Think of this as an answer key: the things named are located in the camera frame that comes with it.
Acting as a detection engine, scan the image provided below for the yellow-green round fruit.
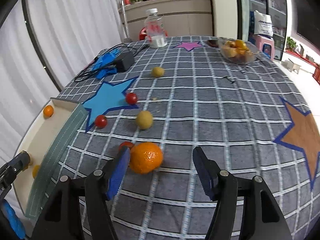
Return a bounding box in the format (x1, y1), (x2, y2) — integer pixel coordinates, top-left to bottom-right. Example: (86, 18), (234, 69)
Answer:
(136, 110), (153, 130)

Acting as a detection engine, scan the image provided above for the heap of small yellow fruits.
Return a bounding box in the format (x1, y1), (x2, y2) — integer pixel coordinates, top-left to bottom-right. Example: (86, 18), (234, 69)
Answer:
(222, 40), (253, 62)

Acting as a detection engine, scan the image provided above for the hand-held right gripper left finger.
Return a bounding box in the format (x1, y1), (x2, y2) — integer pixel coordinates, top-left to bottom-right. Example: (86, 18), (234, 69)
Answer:
(31, 146), (132, 240)

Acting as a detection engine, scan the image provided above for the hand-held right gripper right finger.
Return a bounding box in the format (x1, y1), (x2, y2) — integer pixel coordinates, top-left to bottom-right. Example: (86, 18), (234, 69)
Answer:
(192, 146), (293, 240)

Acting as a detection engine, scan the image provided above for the thin metal pole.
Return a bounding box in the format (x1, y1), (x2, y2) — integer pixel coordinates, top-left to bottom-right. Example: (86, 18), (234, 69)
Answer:
(118, 0), (133, 43)

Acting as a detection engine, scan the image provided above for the clear glass bowl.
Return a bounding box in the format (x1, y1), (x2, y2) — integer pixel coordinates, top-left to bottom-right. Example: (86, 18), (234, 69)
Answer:
(217, 37), (258, 65)

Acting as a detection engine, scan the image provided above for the red plastic chair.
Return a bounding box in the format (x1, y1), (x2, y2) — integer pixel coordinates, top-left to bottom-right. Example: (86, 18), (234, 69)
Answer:
(139, 27), (168, 40)

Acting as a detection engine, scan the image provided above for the clear plastic bottle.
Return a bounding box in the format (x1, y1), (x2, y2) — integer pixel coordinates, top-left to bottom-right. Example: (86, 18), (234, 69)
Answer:
(144, 8), (167, 48)

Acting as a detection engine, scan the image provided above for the beige cabinet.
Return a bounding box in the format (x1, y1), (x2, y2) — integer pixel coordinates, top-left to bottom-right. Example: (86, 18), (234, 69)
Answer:
(124, 0), (213, 42)

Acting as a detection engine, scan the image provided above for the pink plastic stool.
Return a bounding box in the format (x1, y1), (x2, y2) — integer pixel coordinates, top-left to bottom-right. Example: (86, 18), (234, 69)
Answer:
(252, 34), (275, 60)

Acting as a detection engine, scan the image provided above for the red tomato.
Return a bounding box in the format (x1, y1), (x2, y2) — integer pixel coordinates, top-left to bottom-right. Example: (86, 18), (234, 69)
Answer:
(95, 115), (108, 128)
(125, 92), (138, 105)
(119, 141), (135, 153)

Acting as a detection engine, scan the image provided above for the grey checked star tablecloth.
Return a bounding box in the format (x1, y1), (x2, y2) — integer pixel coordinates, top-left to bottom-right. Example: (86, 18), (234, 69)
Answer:
(56, 36), (320, 240)

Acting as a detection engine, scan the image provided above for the blue plastic bag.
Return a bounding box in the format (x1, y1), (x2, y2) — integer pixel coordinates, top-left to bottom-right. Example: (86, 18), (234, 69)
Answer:
(93, 49), (123, 79)

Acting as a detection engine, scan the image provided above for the black power adapter with cable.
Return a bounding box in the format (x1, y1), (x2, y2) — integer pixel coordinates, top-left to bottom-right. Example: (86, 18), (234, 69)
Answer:
(74, 44), (150, 82)

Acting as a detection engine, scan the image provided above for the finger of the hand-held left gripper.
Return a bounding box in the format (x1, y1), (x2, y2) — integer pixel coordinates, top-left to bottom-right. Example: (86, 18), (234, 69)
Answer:
(0, 151), (31, 180)
(0, 199), (27, 240)

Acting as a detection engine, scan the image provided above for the white curtain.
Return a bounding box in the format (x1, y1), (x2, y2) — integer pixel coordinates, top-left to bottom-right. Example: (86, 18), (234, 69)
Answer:
(0, 0), (127, 153)

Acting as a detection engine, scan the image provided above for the glass display cabinet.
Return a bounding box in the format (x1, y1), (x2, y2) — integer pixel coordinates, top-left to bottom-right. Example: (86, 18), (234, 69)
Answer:
(246, 0), (288, 58)

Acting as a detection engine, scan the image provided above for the small white stool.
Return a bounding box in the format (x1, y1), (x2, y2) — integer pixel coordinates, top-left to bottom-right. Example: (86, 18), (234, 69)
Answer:
(281, 59), (302, 73)

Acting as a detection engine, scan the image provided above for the small yellow round fruit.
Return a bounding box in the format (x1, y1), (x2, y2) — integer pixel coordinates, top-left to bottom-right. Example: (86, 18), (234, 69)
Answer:
(151, 66), (165, 78)

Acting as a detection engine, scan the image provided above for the white low tv cabinet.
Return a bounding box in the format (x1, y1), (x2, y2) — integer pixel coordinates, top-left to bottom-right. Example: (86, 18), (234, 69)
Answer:
(285, 49), (320, 68)

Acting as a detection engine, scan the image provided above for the white cardboard box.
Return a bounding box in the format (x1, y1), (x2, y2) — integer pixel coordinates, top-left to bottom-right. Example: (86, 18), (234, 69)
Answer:
(11, 97), (89, 220)

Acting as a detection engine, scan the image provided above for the large mandarin orange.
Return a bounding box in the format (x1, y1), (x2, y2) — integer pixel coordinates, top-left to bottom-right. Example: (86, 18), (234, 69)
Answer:
(129, 142), (164, 175)

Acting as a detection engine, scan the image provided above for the white tote bag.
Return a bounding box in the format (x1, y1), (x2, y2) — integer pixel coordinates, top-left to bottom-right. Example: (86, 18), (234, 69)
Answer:
(249, 10), (274, 37)

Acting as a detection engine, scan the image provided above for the potted green plant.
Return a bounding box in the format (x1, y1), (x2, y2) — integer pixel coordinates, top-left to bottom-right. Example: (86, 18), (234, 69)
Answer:
(286, 36), (298, 52)

